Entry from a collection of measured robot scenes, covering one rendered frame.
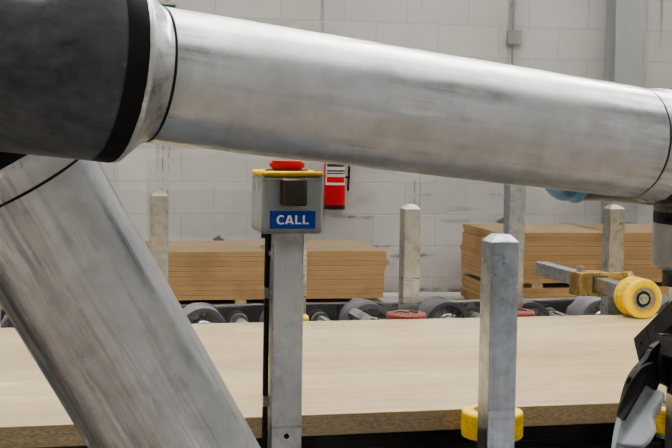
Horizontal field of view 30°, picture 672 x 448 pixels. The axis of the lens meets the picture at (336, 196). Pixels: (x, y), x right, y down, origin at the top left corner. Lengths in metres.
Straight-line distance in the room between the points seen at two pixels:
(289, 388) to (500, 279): 0.28
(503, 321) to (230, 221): 7.25
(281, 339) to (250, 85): 0.69
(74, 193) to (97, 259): 0.05
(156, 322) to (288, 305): 0.54
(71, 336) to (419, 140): 0.27
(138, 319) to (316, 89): 0.22
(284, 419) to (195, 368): 0.54
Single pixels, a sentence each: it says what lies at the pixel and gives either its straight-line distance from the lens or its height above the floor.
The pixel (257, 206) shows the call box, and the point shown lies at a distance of 1.42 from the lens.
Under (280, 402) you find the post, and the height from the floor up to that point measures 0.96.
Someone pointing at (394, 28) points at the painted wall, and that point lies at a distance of 8.90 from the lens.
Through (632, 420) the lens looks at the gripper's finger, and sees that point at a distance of 1.24.
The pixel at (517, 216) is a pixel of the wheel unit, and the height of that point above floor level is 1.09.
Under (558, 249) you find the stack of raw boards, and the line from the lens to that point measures 7.88.
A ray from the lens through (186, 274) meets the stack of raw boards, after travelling 7.40.
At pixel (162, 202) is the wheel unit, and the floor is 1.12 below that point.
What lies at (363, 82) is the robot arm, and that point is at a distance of 0.81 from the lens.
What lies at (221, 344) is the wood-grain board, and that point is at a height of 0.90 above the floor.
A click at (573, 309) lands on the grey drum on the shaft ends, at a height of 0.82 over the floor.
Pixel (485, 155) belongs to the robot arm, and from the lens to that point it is 0.87.
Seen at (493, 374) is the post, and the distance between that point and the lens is 1.51.
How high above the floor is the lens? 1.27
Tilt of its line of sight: 3 degrees down
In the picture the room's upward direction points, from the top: 1 degrees clockwise
